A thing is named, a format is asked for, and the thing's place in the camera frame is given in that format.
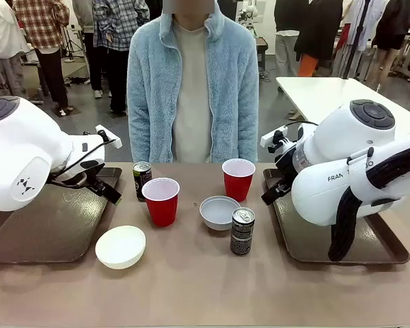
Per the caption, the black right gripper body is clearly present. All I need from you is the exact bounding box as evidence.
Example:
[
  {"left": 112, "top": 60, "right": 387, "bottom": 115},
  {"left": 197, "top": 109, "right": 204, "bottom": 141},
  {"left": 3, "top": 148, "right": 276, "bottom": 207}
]
[{"left": 274, "top": 143, "right": 303, "bottom": 188}]

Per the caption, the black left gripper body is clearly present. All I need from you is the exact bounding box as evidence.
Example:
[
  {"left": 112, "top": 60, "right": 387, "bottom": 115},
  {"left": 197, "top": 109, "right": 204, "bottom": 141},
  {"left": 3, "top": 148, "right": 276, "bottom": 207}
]
[{"left": 49, "top": 159, "right": 106, "bottom": 194}]

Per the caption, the black Pepsi drink can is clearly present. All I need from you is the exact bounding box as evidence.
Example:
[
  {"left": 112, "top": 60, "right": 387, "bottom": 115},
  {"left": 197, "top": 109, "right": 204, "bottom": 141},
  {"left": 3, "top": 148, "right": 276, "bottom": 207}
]
[
  {"left": 230, "top": 206, "right": 256, "bottom": 256},
  {"left": 132, "top": 161, "right": 153, "bottom": 203}
]

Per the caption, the red plastic cup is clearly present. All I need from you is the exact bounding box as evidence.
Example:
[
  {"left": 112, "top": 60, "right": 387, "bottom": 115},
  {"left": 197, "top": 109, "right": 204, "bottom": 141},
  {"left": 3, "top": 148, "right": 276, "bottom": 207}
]
[
  {"left": 141, "top": 177, "right": 181, "bottom": 228},
  {"left": 221, "top": 158, "right": 257, "bottom": 203}
]

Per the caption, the white bowl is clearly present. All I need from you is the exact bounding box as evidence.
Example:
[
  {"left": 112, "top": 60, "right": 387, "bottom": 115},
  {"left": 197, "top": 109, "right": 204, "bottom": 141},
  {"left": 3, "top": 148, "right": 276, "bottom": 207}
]
[{"left": 94, "top": 225, "right": 147, "bottom": 271}]

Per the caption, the grey bowl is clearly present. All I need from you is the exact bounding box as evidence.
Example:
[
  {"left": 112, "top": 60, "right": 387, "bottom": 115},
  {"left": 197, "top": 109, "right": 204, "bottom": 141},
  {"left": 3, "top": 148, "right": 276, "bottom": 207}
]
[{"left": 199, "top": 195, "right": 242, "bottom": 232}]

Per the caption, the person's left forearm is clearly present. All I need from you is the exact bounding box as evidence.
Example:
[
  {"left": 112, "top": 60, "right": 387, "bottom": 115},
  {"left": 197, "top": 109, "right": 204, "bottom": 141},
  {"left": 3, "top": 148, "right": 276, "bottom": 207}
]
[{"left": 234, "top": 102, "right": 261, "bottom": 164}]

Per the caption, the person's right forearm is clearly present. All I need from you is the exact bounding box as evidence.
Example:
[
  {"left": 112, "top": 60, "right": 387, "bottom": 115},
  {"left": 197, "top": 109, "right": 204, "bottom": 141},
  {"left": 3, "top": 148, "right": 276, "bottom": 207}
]
[{"left": 126, "top": 102, "right": 152, "bottom": 164}]

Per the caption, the brown plastic tray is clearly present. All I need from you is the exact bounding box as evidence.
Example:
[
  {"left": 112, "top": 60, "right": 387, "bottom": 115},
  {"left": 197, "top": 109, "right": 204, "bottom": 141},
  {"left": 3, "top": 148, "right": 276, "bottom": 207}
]
[
  {"left": 262, "top": 167, "right": 410, "bottom": 266},
  {"left": 0, "top": 167, "right": 123, "bottom": 264}
]

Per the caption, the white table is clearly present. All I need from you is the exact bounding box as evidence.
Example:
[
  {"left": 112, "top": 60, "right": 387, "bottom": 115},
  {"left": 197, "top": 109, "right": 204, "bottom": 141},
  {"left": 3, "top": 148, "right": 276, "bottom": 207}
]
[{"left": 275, "top": 76, "right": 410, "bottom": 135}]

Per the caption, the bystander in beige trousers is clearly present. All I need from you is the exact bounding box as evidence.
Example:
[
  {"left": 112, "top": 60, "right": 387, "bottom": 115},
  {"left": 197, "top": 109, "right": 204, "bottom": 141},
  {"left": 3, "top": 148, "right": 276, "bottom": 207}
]
[{"left": 273, "top": 0, "right": 301, "bottom": 79}]

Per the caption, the person in blue fleece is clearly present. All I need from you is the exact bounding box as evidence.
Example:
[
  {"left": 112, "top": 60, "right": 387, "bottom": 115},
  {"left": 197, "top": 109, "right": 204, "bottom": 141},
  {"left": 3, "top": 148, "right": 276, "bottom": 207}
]
[{"left": 126, "top": 0, "right": 261, "bottom": 164}]

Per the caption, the bystander in dark trousers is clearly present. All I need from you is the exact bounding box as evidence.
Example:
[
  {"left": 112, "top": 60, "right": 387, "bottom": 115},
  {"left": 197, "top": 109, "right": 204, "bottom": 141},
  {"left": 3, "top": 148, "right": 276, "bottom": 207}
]
[{"left": 71, "top": 0, "right": 105, "bottom": 100}]

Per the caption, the bystander in orange trousers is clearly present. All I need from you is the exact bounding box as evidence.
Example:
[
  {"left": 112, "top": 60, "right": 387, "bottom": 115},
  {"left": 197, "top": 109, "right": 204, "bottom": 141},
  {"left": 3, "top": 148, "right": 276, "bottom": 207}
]
[{"left": 293, "top": 0, "right": 344, "bottom": 78}]

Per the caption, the black stand pole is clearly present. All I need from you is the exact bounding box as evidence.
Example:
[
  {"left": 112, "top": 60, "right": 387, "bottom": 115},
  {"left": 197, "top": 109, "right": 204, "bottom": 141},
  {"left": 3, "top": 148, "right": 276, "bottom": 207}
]
[{"left": 340, "top": 0, "right": 368, "bottom": 81}]

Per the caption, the bystander in blue plaid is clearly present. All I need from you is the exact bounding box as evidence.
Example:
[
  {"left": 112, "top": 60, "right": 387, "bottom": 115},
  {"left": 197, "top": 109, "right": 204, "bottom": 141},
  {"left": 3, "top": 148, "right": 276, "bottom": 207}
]
[{"left": 92, "top": 0, "right": 151, "bottom": 115}]

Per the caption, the bystander in red plaid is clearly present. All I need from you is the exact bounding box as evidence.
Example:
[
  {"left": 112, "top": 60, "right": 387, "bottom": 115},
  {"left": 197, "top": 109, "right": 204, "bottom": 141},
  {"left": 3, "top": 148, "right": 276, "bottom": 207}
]
[{"left": 12, "top": 0, "right": 71, "bottom": 116}]

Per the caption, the bystander in white top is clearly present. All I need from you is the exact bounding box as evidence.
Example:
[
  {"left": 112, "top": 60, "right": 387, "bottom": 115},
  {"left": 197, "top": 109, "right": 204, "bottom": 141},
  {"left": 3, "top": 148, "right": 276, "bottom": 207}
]
[{"left": 0, "top": 0, "right": 31, "bottom": 100}]

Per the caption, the hanging white coat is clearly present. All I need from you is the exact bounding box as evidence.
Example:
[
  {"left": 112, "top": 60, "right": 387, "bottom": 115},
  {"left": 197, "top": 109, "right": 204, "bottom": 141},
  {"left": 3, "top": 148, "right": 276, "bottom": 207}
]
[{"left": 341, "top": 0, "right": 391, "bottom": 53}]

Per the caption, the bystander in black shorts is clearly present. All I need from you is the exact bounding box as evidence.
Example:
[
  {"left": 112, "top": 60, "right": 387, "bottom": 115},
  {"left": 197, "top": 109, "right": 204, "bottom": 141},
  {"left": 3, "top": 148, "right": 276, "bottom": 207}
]
[{"left": 364, "top": 0, "right": 410, "bottom": 92}]

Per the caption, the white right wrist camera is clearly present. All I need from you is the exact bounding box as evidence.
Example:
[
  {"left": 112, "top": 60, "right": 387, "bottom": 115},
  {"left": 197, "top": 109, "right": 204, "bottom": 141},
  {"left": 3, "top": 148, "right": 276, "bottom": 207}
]
[{"left": 260, "top": 126, "right": 290, "bottom": 153}]

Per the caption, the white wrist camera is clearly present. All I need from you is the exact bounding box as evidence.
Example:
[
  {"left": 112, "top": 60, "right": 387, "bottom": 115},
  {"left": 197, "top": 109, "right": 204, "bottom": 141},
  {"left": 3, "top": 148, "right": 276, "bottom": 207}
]
[
  {"left": 95, "top": 124, "right": 123, "bottom": 150},
  {"left": 260, "top": 126, "right": 290, "bottom": 153}
]

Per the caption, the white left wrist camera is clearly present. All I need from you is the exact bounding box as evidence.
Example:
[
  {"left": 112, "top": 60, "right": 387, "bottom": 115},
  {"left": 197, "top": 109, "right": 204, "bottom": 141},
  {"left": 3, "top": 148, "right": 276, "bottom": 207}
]
[{"left": 95, "top": 124, "right": 123, "bottom": 150}]

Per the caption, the black braided cable bundle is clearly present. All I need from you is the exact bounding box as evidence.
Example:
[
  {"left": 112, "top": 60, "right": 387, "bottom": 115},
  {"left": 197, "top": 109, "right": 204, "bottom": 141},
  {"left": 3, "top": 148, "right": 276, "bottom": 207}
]
[{"left": 327, "top": 141, "right": 410, "bottom": 262}]

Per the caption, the black camera tripod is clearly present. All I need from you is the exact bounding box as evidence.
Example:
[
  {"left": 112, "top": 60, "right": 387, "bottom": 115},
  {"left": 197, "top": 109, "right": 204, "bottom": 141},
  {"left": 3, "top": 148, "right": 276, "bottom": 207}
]
[{"left": 61, "top": 26, "right": 90, "bottom": 85}]

